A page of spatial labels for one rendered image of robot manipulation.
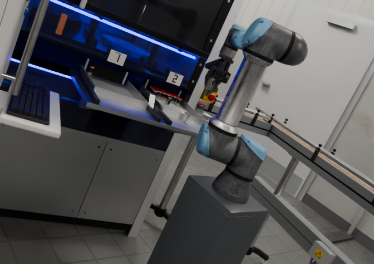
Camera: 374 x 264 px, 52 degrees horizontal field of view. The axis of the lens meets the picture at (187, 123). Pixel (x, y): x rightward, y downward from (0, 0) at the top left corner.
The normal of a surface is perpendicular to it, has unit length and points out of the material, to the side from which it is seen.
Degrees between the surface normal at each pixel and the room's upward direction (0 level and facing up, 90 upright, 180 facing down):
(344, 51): 90
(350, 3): 90
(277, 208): 90
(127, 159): 90
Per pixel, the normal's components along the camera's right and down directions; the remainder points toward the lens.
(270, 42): 0.08, 0.29
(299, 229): -0.82, -0.25
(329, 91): -0.69, -0.14
